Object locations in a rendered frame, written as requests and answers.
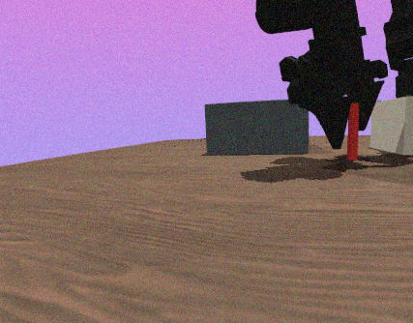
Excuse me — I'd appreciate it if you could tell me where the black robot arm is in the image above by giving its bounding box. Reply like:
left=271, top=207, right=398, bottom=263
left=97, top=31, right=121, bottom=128
left=255, top=0, right=413, bottom=98

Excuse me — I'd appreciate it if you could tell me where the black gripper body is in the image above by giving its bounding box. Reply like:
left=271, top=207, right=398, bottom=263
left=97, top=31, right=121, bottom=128
left=286, top=18, right=388, bottom=104

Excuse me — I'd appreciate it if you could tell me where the red peg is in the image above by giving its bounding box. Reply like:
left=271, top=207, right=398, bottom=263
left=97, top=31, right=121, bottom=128
left=346, top=103, right=359, bottom=161

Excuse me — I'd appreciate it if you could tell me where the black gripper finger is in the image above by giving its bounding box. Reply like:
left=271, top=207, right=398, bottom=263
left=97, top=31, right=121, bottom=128
left=346, top=80, right=385, bottom=131
left=298, top=96, right=352, bottom=150

